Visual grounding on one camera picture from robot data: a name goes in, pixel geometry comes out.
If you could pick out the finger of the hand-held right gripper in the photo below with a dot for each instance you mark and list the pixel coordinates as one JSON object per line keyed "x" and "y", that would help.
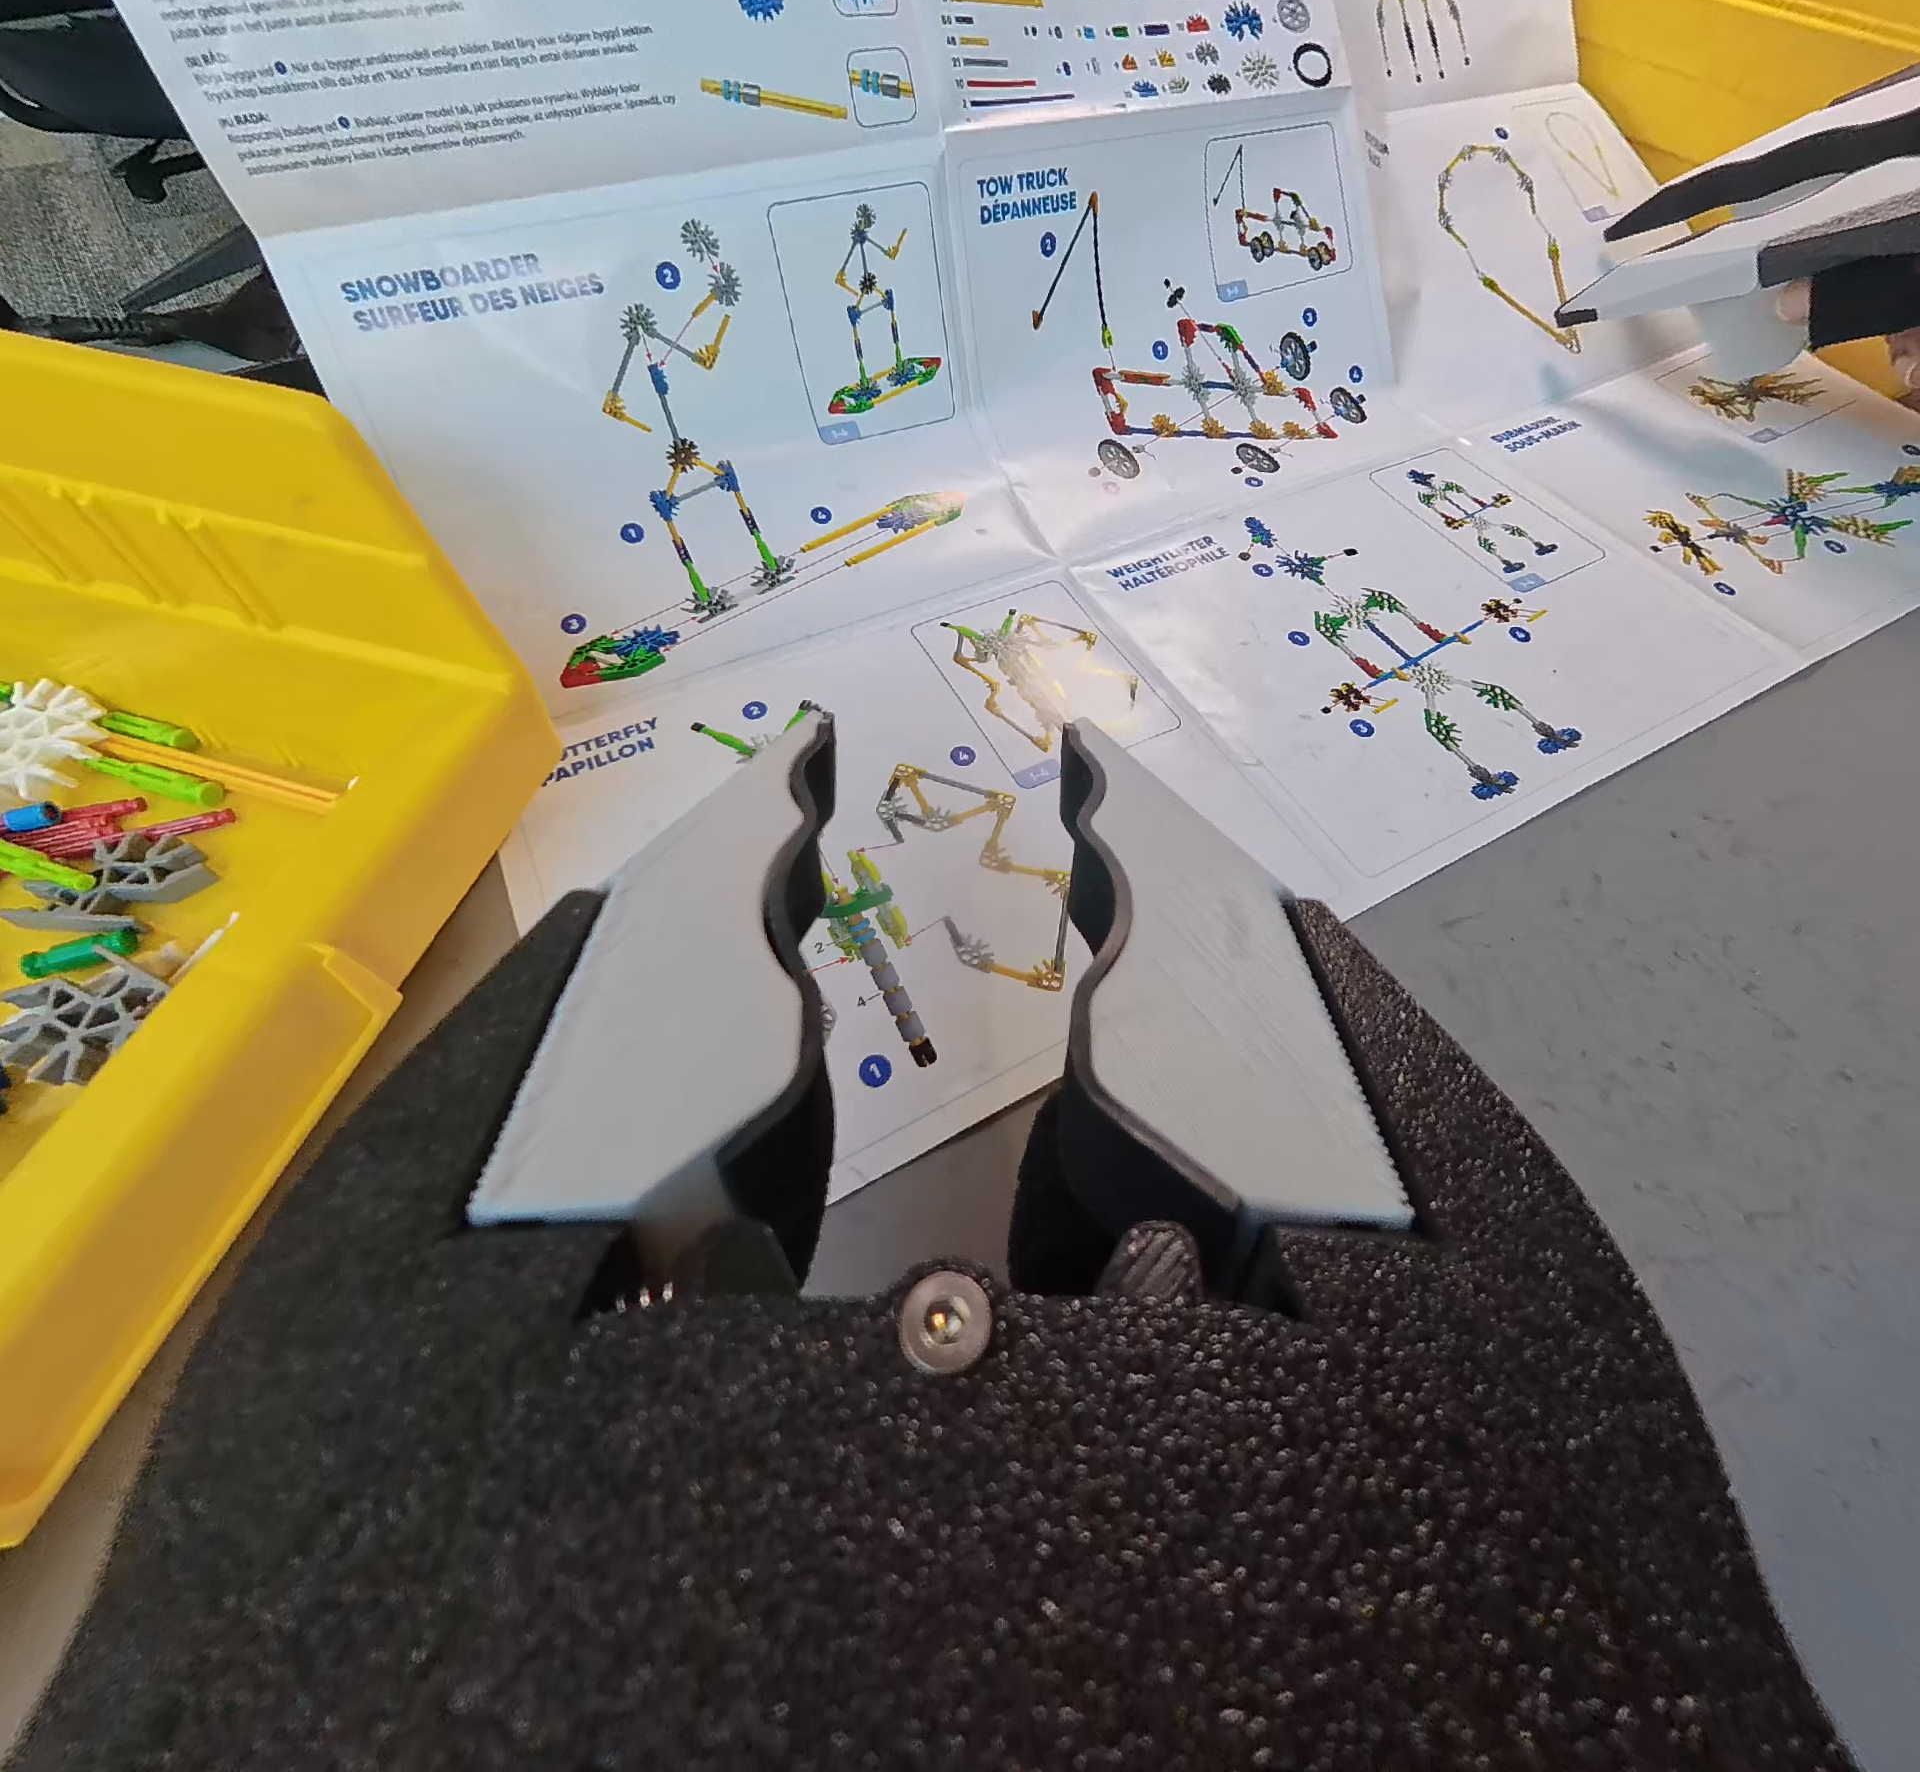
{"x": 1755, "y": 266}
{"x": 1800, "y": 168}

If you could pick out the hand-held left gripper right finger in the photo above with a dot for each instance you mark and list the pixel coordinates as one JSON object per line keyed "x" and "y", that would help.
{"x": 1236, "y": 1023}

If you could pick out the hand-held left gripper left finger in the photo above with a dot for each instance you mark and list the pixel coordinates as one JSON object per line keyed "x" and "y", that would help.
{"x": 646, "y": 1023}

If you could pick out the yellow plastic bin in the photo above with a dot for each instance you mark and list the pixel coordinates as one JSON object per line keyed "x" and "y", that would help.
{"x": 1709, "y": 33}
{"x": 272, "y": 633}

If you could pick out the pile of toy pieces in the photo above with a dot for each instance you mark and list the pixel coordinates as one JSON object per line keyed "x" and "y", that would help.
{"x": 105, "y": 857}

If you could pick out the grey desk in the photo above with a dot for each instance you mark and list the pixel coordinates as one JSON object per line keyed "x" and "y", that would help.
{"x": 1682, "y": 1053}

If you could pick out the printed instruction sheet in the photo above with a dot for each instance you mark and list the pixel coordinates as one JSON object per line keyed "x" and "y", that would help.
{"x": 902, "y": 302}

